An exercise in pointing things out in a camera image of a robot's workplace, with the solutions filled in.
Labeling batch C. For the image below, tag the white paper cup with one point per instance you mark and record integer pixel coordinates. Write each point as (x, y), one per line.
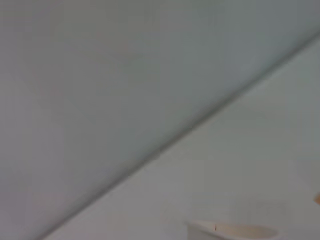
(235, 231)

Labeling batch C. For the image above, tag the brown water stain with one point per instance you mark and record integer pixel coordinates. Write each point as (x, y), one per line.
(318, 198)

